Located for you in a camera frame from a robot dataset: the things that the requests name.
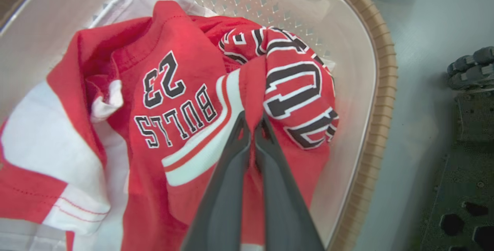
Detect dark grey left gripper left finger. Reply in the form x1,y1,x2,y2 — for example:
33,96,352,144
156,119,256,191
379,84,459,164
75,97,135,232
181,111,251,251

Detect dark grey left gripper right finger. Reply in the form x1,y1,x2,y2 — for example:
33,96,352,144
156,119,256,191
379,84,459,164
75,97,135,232
255,115,325,251

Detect red Bulls jersey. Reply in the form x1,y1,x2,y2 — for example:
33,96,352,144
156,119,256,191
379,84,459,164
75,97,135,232
0,0,340,251

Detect cream laundry basket brown rim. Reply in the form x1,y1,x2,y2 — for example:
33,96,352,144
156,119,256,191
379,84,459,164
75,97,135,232
0,0,398,251

